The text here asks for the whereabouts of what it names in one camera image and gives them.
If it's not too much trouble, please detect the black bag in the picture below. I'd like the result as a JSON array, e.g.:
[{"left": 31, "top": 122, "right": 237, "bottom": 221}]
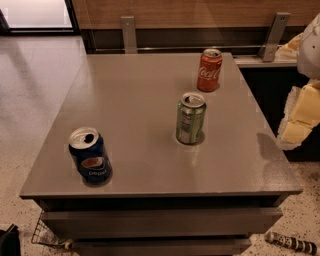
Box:
[{"left": 0, "top": 224, "right": 21, "bottom": 256}]

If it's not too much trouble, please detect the black white patterned stick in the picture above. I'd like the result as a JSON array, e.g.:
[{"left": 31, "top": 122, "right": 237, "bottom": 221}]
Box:
[{"left": 264, "top": 232, "right": 318, "bottom": 256}]

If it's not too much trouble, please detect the lower grey drawer front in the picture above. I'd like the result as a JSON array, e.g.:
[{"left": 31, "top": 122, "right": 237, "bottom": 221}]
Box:
[{"left": 72, "top": 238, "right": 251, "bottom": 256}]

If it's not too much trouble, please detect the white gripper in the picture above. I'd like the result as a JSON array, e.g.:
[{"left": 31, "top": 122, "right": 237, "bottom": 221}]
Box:
[{"left": 275, "top": 34, "right": 320, "bottom": 150}]

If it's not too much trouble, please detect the upper grey drawer front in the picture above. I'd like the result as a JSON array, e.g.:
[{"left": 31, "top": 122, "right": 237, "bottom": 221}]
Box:
[{"left": 42, "top": 208, "right": 282, "bottom": 239}]

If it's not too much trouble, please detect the metal bracket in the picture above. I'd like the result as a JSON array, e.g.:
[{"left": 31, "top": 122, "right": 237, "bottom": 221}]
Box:
[
  {"left": 258, "top": 12, "right": 291, "bottom": 62},
  {"left": 120, "top": 16, "right": 138, "bottom": 54}
]

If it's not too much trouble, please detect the left metal bracket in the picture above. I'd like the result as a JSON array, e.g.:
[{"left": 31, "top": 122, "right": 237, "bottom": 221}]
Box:
[{"left": 120, "top": 16, "right": 138, "bottom": 54}]

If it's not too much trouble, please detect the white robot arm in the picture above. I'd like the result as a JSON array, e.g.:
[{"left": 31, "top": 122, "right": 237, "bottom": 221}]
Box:
[{"left": 277, "top": 14, "right": 320, "bottom": 150}]

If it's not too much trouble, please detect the grey drawer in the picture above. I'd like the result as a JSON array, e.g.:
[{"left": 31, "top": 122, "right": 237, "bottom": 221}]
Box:
[
  {"left": 72, "top": 238, "right": 251, "bottom": 256},
  {"left": 42, "top": 208, "right": 282, "bottom": 239}
]

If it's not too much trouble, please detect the green soda can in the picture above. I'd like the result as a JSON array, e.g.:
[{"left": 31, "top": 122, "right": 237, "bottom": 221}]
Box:
[{"left": 176, "top": 92, "right": 206, "bottom": 145}]

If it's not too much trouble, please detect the right metal bracket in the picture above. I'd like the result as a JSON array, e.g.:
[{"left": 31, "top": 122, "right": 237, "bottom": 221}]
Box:
[{"left": 258, "top": 12, "right": 291, "bottom": 62}]

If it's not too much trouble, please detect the orange Coca-Cola can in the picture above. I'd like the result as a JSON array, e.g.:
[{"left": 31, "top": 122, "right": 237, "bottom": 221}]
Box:
[{"left": 197, "top": 49, "right": 223, "bottom": 92}]

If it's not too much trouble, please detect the grey drawer cabinet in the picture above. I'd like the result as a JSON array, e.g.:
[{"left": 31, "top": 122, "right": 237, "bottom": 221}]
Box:
[{"left": 20, "top": 54, "right": 301, "bottom": 242}]

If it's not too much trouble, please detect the wire basket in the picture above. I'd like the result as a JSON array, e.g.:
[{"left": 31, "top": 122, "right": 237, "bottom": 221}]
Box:
[{"left": 31, "top": 212, "right": 73, "bottom": 250}]

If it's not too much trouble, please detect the blue Pepsi can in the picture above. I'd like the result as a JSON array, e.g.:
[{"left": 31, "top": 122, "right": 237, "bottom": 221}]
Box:
[{"left": 69, "top": 127, "right": 112, "bottom": 184}]

